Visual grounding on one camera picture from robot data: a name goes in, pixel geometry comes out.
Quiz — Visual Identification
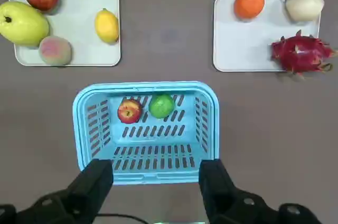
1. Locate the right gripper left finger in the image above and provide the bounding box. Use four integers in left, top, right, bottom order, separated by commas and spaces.
0, 158, 114, 224

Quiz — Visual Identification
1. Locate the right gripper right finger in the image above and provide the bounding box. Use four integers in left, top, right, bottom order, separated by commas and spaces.
198, 158, 322, 224

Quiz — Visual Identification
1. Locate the red apple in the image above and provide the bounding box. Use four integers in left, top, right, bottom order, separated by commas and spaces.
117, 99, 143, 124

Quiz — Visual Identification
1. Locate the green apple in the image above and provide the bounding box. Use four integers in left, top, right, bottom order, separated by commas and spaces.
148, 94, 175, 119

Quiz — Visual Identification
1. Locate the light blue plastic basket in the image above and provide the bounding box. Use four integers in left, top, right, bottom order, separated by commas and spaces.
72, 81, 220, 185

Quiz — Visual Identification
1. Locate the pale rectangular tray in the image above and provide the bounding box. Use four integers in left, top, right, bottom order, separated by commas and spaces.
8, 0, 121, 67
213, 0, 322, 72

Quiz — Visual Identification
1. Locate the yellow lemon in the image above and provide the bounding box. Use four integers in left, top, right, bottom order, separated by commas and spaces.
95, 8, 119, 43

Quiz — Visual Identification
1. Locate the orange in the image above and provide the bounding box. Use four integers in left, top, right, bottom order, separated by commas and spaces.
233, 0, 265, 20

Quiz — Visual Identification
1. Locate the pink-green peach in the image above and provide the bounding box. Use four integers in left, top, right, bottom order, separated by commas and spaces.
39, 35, 72, 66

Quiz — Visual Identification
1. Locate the red dragon fruit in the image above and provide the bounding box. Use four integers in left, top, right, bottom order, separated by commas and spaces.
270, 30, 338, 77

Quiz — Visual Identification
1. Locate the large yellow-green fruit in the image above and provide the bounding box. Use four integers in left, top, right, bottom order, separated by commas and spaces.
0, 1, 50, 47

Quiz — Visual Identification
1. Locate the pale pear with stem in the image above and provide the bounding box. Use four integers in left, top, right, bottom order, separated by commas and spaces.
279, 0, 325, 22

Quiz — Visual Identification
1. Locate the thin black cable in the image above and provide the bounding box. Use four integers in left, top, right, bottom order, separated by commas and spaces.
97, 212, 154, 224

